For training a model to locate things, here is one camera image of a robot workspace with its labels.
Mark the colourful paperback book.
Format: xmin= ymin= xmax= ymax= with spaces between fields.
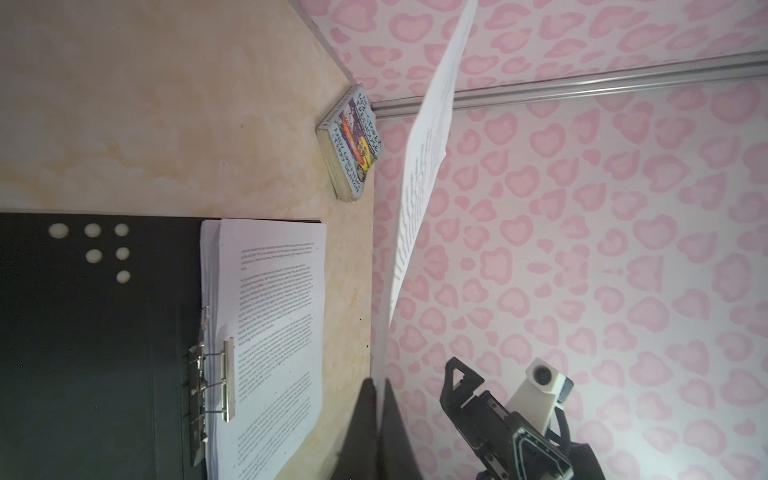
xmin=316 ymin=84 xmax=382 ymax=203

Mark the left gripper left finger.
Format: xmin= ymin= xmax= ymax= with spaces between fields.
xmin=330 ymin=378 xmax=378 ymax=480

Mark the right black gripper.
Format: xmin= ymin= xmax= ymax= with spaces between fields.
xmin=440 ymin=357 xmax=605 ymax=479

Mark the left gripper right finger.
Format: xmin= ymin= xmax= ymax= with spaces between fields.
xmin=379 ymin=380 xmax=423 ymax=480

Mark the printed paper sheet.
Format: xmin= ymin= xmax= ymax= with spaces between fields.
xmin=371 ymin=0 xmax=478 ymax=431

